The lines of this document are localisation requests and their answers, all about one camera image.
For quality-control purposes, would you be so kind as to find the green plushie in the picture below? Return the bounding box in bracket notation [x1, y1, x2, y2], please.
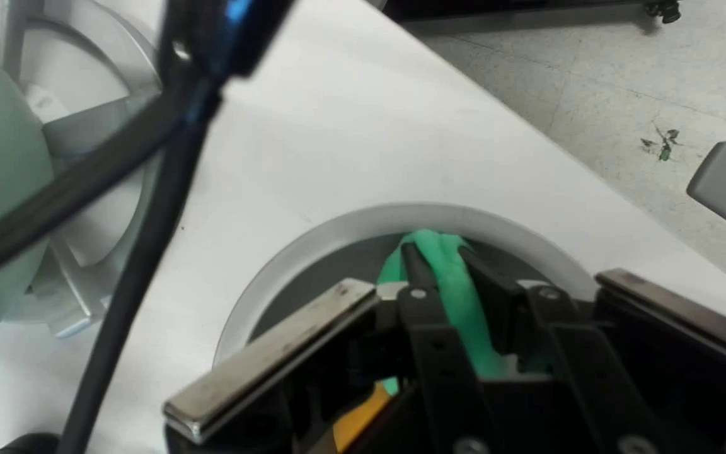
[373, 228, 510, 399]

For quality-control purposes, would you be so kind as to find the grey toy stove burner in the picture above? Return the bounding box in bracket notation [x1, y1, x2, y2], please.
[0, 0, 191, 341]

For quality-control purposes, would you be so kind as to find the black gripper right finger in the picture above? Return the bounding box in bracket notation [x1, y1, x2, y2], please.
[460, 243, 726, 454]

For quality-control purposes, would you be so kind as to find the yellow plushie ball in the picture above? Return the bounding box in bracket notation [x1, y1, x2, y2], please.
[329, 382, 397, 454]

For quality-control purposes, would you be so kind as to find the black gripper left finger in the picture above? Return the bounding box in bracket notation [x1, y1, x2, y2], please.
[162, 238, 475, 454]

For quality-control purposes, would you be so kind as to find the grey round sink basin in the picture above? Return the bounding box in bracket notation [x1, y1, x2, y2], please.
[214, 200, 601, 374]

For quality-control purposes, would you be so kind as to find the white toy kitchen unit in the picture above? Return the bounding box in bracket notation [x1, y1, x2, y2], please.
[0, 0, 726, 454]

